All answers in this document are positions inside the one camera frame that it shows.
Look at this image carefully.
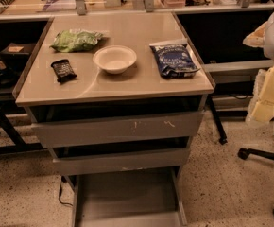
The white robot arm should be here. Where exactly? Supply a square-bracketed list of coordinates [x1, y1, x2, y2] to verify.
[243, 12, 274, 126]

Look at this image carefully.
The green chip bag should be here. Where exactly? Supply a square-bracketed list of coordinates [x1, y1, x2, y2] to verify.
[50, 29, 103, 53]

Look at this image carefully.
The top grey drawer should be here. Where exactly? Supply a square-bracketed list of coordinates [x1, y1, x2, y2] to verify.
[32, 111, 203, 148]

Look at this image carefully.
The grey drawer cabinet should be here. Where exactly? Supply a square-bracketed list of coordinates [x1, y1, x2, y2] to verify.
[12, 11, 216, 227]

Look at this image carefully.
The black cable on floor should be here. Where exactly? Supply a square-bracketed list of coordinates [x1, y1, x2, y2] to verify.
[58, 175, 74, 208]

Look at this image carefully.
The black rxbar chocolate bar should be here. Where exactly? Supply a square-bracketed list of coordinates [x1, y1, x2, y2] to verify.
[51, 59, 77, 83]

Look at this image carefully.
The open bottom grey drawer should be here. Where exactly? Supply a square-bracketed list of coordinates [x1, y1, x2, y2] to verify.
[71, 167, 188, 227]

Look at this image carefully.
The white bowl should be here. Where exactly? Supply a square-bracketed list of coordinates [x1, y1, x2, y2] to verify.
[93, 45, 137, 74]

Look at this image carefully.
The middle grey drawer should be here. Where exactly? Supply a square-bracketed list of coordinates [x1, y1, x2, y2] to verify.
[53, 148, 188, 176]

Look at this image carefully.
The blue chip bag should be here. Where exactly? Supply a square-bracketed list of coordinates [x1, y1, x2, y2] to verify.
[149, 39, 199, 79]

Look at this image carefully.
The black box under desk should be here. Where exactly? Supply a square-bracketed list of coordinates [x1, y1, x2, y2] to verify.
[0, 43, 35, 62]

